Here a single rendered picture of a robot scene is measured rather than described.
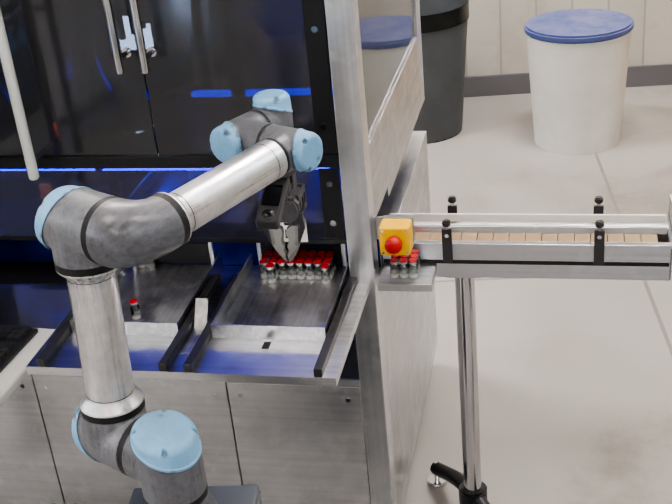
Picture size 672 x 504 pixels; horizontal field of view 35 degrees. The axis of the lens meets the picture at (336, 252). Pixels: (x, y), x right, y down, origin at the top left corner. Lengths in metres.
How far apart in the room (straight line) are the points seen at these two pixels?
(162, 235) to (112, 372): 0.31
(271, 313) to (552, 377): 1.53
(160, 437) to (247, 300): 0.72
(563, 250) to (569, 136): 2.92
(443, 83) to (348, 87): 3.28
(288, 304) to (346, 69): 0.56
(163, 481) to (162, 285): 0.86
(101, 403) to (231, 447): 1.02
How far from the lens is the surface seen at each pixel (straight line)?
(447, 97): 5.67
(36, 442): 3.17
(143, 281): 2.71
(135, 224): 1.73
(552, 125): 5.50
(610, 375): 3.80
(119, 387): 1.96
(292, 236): 2.22
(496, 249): 2.60
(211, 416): 2.90
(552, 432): 3.52
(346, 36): 2.33
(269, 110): 2.11
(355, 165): 2.43
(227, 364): 2.32
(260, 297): 2.55
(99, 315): 1.88
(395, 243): 2.46
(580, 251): 2.60
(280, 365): 2.29
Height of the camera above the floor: 2.12
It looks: 27 degrees down
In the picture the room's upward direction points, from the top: 6 degrees counter-clockwise
